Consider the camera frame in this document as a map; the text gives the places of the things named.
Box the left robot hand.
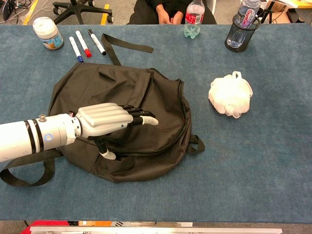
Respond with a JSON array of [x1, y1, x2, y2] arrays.
[[73, 102, 159, 160]]

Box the black fabric backpack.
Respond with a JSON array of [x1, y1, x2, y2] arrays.
[[0, 33, 205, 187]]

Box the white marker with blue cap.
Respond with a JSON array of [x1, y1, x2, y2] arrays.
[[69, 36, 84, 63]]

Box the white marker with black cap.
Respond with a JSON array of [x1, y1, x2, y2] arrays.
[[87, 29, 107, 56]]

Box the white marker with red cap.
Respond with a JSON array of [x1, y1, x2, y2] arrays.
[[75, 30, 93, 58]]

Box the white jar with blue label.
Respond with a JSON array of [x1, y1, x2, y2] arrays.
[[32, 16, 64, 51]]

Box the orange white box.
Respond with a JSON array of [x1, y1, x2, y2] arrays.
[[78, 221, 113, 227]]

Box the black office chair base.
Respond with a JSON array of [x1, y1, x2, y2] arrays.
[[52, 0, 115, 25]]

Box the seated person in black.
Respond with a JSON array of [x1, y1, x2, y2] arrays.
[[128, 0, 217, 25]]

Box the red plastic object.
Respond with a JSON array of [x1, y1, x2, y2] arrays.
[[25, 220, 70, 234]]

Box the red label plastic water bottle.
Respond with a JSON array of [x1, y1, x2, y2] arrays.
[[184, 0, 205, 39]]

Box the black mesh pen cup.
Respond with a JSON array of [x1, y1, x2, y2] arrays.
[[224, 13, 261, 53]]

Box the purple label clear water bottle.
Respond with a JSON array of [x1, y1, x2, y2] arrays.
[[226, 0, 261, 48]]

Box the black tripod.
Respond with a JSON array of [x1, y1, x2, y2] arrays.
[[255, 0, 277, 24]]

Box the aluminium profile rail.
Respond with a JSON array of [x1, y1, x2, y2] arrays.
[[29, 226, 283, 234]]

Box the tangled floor cables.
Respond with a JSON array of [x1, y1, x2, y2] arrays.
[[0, 0, 32, 24]]

